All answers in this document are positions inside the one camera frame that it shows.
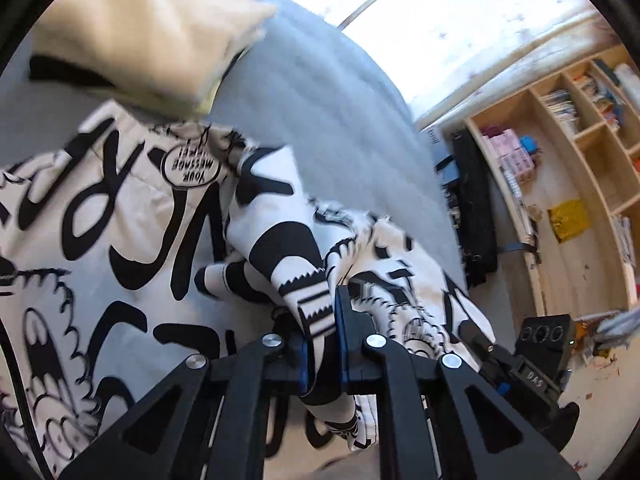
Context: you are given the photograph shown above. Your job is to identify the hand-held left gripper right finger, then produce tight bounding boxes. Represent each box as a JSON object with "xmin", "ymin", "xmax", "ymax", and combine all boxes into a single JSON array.
[{"xmin": 334, "ymin": 285, "xmax": 583, "ymax": 480}]

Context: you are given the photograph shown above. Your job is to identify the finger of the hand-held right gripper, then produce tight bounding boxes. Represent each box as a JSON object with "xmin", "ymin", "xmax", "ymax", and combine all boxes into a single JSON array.
[{"xmin": 459, "ymin": 321, "xmax": 511, "ymax": 376}]

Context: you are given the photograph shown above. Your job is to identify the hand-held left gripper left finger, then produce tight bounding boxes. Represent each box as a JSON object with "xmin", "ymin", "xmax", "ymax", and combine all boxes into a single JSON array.
[{"xmin": 57, "ymin": 332, "xmax": 311, "ymax": 480}]

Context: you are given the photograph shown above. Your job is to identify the black and white printed garment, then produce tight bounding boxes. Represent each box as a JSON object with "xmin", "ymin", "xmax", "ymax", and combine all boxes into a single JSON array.
[{"xmin": 0, "ymin": 100, "xmax": 497, "ymax": 480}]

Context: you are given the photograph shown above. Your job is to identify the yellow packet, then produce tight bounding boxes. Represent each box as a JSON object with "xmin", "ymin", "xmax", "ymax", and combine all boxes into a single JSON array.
[{"xmin": 547, "ymin": 199, "xmax": 594, "ymax": 244}]

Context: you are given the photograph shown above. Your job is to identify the long black bag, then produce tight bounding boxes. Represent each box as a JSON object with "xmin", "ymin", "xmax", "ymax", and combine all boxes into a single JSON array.
[{"xmin": 440, "ymin": 127, "xmax": 502, "ymax": 287}]

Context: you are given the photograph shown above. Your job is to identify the wooden shelf unit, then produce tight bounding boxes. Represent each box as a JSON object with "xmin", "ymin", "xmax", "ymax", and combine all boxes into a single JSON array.
[{"xmin": 465, "ymin": 42, "xmax": 640, "ymax": 322}]

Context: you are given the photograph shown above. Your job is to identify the pink storage drawers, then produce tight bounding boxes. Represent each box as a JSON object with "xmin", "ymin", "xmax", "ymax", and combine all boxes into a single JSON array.
[{"xmin": 480, "ymin": 127, "xmax": 537, "ymax": 187}]

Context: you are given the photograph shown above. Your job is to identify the white and blue box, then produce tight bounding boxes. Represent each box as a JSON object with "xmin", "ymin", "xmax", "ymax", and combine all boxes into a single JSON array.
[{"xmin": 425, "ymin": 127, "xmax": 462, "ymax": 187}]

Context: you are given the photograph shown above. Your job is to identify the small blue box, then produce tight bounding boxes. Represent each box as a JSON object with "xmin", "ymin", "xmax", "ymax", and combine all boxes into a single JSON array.
[{"xmin": 518, "ymin": 135, "xmax": 544, "ymax": 159}]

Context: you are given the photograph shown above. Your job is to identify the grey-blue bed blanket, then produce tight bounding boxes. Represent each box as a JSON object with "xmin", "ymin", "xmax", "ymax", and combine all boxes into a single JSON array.
[{"xmin": 0, "ymin": 0, "xmax": 521, "ymax": 480}]

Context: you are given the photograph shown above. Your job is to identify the stack of books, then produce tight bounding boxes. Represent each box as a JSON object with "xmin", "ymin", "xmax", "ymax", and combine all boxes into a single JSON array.
[{"xmin": 542, "ymin": 89, "xmax": 582, "ymax": 134}]

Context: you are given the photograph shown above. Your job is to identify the white sheer curtain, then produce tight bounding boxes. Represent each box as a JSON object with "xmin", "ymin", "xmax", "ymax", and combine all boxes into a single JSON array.
[{"xmin": 220, "ymin": 0, "xmax": 601, "ymax": 116}]

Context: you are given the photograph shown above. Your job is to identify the cream folded garment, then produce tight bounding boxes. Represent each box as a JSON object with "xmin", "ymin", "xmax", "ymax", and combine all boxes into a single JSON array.
[{"xmin": 30, "ymin": 0, "xmax": 278, "ymax": 117}]

